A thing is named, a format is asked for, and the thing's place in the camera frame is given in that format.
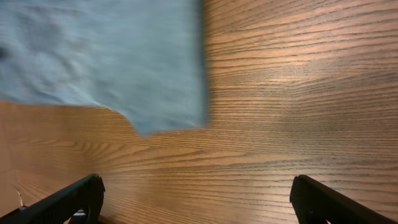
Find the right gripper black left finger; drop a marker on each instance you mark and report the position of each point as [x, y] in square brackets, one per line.
[80, 202]

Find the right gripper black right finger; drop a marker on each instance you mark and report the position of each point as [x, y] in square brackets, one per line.
[315, 203]

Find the light blue denim jeans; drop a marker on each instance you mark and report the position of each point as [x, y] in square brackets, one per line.
[144, 59]

